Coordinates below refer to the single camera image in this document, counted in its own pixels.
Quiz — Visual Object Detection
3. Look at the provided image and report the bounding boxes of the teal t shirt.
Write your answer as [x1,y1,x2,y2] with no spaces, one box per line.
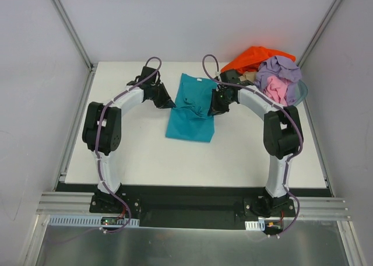
[166,73,217,143]

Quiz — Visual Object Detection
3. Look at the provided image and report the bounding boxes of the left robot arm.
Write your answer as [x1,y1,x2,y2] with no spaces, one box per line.
[82,65,175,215]

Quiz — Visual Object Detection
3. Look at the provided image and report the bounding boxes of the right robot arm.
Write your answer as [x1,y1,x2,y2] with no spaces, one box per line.
[208,69,304,218]

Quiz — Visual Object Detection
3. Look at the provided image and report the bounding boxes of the beige t shirt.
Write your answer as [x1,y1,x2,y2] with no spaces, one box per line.
[240,71,257,84]

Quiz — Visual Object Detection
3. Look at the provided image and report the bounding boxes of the orange t shirt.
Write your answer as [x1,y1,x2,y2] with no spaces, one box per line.
[220,46,296,74]

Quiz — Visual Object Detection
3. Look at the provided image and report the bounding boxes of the pink t shirt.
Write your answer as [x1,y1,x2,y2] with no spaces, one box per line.
[263,75,294,106]

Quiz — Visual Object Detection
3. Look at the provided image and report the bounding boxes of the lilac t shirt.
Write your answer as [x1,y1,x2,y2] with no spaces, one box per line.
[254,55,302,101]

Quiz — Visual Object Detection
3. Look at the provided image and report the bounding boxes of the grey-blue plastic basket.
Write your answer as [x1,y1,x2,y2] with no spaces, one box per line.
[293,80,308,106]

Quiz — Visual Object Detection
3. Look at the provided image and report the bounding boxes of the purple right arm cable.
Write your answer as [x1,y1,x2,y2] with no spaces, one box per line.
[202,54,304,235]

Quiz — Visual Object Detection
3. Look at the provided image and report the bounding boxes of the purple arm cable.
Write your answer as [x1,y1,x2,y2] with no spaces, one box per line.
[94,57,163,235]
[202,54,304,235]

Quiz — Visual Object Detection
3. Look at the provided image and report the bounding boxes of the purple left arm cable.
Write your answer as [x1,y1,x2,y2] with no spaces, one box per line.
[94,57,163,235]

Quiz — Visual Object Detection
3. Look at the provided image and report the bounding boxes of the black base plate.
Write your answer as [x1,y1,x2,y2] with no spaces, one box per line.
[57,183,332,230]

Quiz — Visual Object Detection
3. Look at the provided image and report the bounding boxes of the right white cable duct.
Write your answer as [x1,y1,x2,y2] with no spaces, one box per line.
[245,220,265,232]

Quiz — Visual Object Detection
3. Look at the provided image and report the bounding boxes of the white cable duct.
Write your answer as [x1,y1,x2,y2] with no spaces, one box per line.
[48,215,140,229]
[245,220,265,232]

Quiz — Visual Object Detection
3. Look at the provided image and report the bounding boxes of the left aluminium frame post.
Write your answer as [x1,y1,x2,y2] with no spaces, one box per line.
[50,0,94,71]

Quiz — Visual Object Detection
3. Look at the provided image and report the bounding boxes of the aluminium frame post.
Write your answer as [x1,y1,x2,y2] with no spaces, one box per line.
[50,0,94,71]
[297,0,344,68]

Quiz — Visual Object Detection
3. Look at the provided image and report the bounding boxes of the right aluminium frame post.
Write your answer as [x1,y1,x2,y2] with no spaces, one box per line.
[297,0,344,68]

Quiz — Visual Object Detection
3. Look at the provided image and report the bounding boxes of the left white cable duct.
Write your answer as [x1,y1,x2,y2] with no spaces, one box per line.
[48,215,140,229]

